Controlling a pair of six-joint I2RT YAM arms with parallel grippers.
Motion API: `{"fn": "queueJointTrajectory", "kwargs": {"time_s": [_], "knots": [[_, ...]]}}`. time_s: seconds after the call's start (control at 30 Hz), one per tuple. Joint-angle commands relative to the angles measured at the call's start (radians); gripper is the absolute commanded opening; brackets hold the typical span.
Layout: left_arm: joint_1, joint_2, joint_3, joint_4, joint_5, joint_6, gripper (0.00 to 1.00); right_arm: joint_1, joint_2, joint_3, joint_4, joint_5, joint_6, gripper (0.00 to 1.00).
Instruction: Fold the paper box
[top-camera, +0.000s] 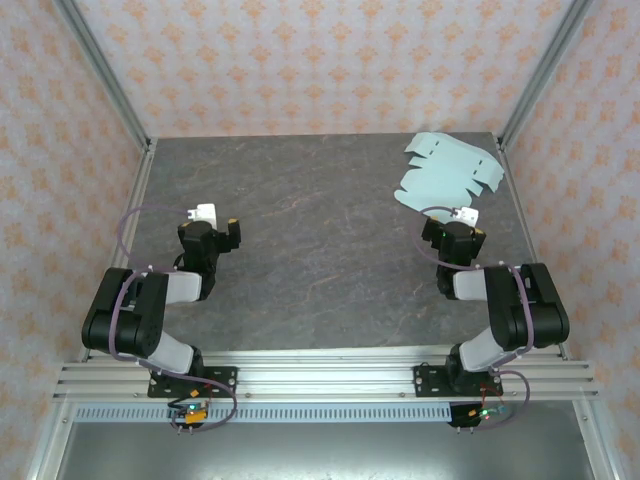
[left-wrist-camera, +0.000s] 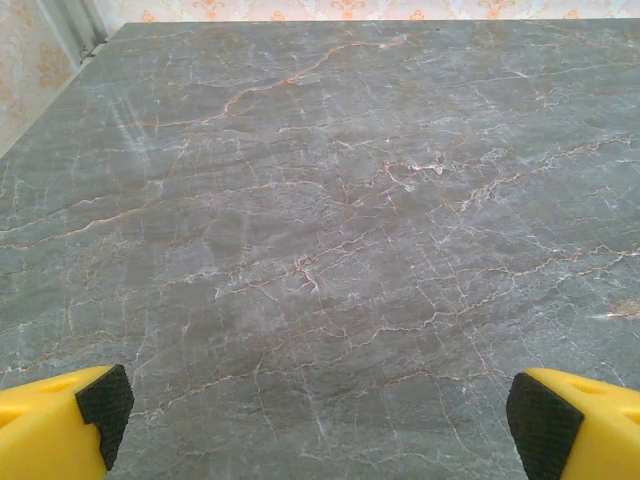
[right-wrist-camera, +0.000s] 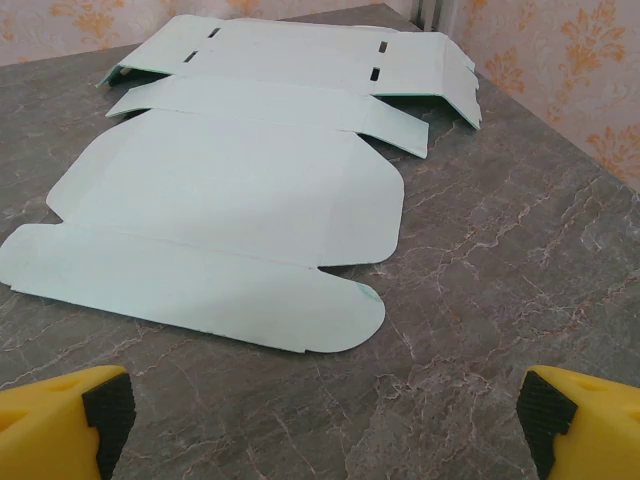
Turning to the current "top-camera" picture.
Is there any aluminium frame post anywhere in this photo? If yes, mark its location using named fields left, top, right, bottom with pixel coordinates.
left=497, top=0, right=599, bottom=151
left=53, top=0, right=157, bottom=154

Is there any grey metal sheet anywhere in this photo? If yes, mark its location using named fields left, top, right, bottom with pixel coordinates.
left=49, top=422, right=601, bottom=480

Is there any aluminium table side rail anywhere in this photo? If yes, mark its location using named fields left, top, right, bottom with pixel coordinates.
left=77, top=139, right=159, bottom=364
left=496, top=137, right=571, bottom=361

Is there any grey slotted cable duct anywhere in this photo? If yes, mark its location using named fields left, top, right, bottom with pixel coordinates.
left=74, top=404, right=576, bottom=424

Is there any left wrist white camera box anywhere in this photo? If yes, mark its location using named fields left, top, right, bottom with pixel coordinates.
left=185, top=202, right=218, bottom=226

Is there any pale green paper box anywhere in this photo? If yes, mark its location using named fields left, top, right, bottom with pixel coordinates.
left=393, top=131, right=505, bottom=214

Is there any aluminium lower frame rail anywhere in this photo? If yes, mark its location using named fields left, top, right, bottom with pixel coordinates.
left=572, top=399, right=619, bottom=480
left=24, top=399, right=76, bottom=480

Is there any wide aluminium mounting rail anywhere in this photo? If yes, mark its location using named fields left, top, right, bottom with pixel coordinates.
left=52, top=349, right=601, bottom=401

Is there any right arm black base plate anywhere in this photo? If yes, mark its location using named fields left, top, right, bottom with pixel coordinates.
left=413, top=364, right=504, bottom=399

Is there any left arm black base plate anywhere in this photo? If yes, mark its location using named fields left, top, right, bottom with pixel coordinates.
left=147, top=366, right=239, bottom=399

